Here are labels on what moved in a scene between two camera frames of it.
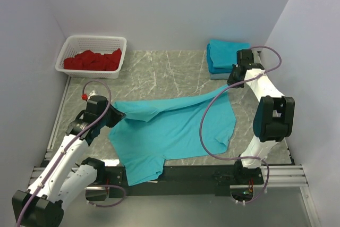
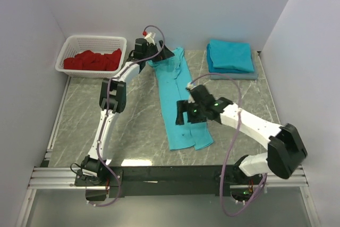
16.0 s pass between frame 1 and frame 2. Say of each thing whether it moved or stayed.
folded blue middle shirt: stayed
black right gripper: moved
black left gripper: moved
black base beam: stayed
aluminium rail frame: stayed
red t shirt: stayed
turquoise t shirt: moved
